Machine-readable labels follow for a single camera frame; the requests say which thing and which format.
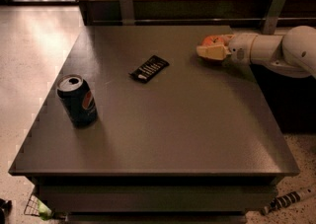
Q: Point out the wire basket with green item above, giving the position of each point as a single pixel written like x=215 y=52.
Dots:
x=36 y=208

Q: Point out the metal wall bracket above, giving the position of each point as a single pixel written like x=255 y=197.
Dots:
x=269 y=24
x=127 y=12

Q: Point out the dark object floor left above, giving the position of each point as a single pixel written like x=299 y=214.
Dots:
x=5 y=209

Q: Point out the black snack packet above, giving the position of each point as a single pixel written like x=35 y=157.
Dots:
x=149 y=69

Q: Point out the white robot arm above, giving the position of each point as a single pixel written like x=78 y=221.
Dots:
x=291 y=55

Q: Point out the dark blue pepsi can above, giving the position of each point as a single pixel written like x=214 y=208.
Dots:
x=77 y=99

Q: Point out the right metal wall bracket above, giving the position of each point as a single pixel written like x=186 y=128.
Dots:
x=269 y=24

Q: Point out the dark grey table cabinet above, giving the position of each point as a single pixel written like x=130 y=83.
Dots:
x=195 y=144

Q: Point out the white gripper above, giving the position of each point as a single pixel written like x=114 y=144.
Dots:
x=240 y=47

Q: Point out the red apple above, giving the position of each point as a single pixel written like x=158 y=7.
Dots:
x=213 y=40

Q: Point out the black white striped stick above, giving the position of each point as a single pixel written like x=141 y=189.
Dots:
x=288 y=199

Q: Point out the left metal wall bracket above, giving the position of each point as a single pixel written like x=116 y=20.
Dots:
x=127 y=12

